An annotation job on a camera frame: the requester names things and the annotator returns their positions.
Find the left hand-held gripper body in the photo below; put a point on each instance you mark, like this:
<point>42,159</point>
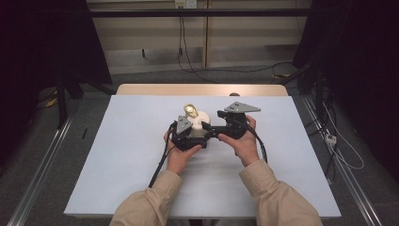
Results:
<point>183,125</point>

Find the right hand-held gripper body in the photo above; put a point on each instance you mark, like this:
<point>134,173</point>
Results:
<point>236,125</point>

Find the clear bottle with cream lid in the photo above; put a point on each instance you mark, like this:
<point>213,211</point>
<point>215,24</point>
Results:
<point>199,122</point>

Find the person's right hand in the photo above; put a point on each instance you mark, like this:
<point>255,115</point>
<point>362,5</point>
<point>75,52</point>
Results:
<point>246,147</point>

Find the person's left hand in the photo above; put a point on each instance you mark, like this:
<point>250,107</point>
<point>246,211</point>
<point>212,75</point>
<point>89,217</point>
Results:
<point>177,160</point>

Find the wooden table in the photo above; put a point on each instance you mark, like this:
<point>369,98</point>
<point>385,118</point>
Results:
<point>188,89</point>

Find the white table board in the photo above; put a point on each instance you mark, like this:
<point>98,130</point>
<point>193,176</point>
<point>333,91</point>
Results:
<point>125,141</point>

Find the white power strip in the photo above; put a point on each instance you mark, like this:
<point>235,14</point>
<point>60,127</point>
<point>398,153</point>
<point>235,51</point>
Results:
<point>331,139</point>

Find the black horizontal bar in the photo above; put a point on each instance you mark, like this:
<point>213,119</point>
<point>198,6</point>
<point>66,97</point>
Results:
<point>200,12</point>

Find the black metal stand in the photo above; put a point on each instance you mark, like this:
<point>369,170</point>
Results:
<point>61,103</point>

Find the yellow floor tape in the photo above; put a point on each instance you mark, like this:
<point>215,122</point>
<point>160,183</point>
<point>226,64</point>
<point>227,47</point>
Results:
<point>51,102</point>

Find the black curtain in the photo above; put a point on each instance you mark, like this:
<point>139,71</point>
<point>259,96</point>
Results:
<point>360,62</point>
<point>40,47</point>

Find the white wall socket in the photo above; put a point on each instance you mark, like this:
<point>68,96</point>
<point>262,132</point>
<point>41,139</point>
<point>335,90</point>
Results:
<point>185,3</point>

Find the aluminium floor rail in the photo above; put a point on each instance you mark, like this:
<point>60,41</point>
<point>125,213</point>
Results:
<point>348,175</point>
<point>40,172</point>

